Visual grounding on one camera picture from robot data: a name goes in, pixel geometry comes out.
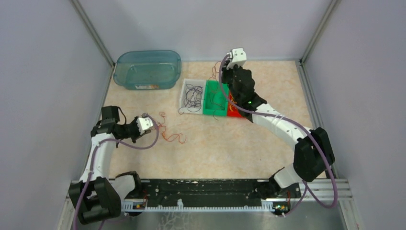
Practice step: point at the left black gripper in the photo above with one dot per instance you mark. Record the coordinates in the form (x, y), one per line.
(138, 135)

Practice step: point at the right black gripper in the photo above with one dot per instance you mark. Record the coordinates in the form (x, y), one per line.
(225, 71)

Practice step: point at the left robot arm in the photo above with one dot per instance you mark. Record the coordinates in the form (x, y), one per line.
(94, 197)

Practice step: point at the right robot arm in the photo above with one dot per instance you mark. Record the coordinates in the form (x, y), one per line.
(313, 153)

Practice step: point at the green plastic bin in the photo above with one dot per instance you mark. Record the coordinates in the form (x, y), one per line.
(214, 101)

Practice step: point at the red plastic bin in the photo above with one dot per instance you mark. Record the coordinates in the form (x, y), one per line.
(231, 110)

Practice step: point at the white plastic bin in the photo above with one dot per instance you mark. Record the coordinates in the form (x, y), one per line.
(191, 97)

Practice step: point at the blue transparent plastic tub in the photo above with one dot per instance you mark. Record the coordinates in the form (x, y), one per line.
(148, 70)

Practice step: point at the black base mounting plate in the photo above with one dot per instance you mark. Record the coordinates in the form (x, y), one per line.
(207, 192)

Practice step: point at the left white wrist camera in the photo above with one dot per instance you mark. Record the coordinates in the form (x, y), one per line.
(144, 124)

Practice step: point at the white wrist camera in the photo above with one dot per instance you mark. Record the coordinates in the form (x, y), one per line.
(144, 124)
(236, 56)

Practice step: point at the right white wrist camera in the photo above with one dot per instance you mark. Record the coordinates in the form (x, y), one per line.
(236, 56)

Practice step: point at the white slotted cable duct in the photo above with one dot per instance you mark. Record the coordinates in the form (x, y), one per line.
(130, 206)

